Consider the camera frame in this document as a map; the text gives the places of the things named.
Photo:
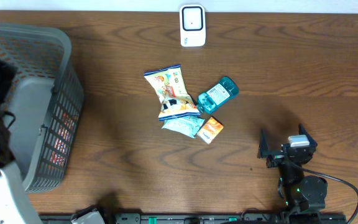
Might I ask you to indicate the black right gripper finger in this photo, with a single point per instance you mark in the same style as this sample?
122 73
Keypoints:
263 151
303 131

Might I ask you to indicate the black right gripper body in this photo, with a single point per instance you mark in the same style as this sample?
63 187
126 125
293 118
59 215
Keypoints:
275 160

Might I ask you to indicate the small orange box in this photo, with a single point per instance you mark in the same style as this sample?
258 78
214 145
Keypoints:
209 131

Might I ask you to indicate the teal mouthwash bottle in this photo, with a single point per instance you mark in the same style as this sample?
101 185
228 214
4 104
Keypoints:
218 95

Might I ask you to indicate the green wet wipes pack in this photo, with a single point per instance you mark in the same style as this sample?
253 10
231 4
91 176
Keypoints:
187 125

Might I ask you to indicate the large snack bag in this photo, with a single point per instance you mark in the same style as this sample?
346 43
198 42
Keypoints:
170 88

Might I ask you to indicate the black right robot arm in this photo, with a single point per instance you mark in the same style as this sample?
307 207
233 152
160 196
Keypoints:
304 193

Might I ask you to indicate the grey plastic shopping basket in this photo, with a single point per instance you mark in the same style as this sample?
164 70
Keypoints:
47 99

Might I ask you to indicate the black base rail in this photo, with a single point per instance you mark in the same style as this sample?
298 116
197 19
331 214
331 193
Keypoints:
135 218

